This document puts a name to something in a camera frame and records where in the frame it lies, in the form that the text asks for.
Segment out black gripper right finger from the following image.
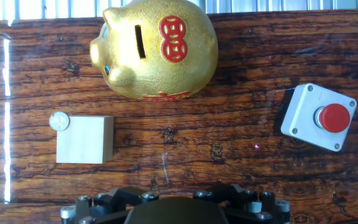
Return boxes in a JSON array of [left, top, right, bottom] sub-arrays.
[[193, 183, 291, 224]]

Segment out grey box red push button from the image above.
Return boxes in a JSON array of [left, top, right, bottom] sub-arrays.
[[280, 83, 358, 152]]

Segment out golden piggy bank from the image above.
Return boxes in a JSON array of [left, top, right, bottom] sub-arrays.
[[89, 0, 219, 103]]

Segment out silver coin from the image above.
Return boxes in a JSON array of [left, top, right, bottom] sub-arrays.
[[48, 111, 71, 132]]

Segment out light wooden cube block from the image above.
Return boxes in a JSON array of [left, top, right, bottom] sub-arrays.
[[56, 115, 115, 165]]

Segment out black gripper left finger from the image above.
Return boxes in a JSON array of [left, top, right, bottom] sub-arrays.
[[60, 185, 160, 224]]

